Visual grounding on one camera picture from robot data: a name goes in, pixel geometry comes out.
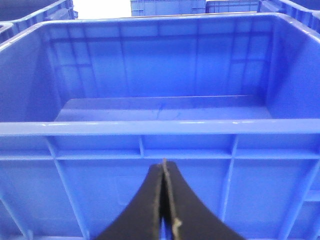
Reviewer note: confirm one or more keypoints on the distant tall blue crate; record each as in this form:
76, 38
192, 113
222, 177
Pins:
166, 7

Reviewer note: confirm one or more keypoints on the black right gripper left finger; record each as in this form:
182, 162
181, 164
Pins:
141, 219

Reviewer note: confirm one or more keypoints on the distant low blue crate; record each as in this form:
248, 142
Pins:
231, 6

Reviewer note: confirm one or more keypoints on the blue bin with buttons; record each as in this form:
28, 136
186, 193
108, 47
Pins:
6, 31

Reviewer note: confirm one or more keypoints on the rear right blue bin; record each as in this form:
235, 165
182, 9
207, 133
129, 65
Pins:
304, 11

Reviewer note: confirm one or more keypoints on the empty blue plastic bin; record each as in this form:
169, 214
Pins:
87, 106

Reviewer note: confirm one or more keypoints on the rear left blue bin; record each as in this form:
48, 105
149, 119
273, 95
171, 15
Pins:
26, 13

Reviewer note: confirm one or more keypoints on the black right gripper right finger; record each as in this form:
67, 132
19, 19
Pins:
184, 215

